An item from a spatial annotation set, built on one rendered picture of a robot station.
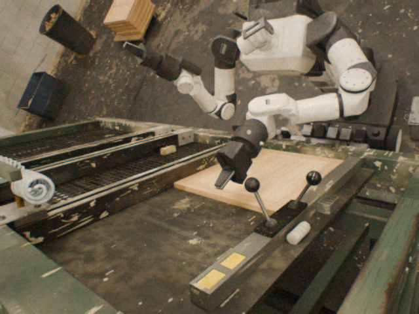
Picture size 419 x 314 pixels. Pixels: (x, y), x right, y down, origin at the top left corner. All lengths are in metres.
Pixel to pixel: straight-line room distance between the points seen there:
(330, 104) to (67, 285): 0.73
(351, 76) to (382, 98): 1.40
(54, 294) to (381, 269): 0.56
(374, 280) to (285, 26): 0.86
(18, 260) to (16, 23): 5.78
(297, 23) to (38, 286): 1.04
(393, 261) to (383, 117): 1.62
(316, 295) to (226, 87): 0.93
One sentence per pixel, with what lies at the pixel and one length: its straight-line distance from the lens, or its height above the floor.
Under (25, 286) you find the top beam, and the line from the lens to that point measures 0.61.
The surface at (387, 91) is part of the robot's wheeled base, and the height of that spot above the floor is 0.17.
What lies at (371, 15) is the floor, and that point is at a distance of 2.96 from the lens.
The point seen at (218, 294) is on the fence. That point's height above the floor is 1.66.
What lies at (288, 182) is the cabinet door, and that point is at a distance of 1.14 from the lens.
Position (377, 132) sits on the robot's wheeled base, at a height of 0.25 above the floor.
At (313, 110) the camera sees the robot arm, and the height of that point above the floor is 1.42.
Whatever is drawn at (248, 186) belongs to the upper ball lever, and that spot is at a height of 1.55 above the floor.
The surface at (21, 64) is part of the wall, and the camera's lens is 6.30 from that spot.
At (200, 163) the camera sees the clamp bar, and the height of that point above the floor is 1.25.
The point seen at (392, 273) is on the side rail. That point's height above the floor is 1.51.
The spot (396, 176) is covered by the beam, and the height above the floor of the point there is 0.87.
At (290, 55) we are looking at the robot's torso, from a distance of 1.18.
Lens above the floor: 2.19
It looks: 50 degrees down
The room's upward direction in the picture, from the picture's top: 58 degrees counter-clockwise
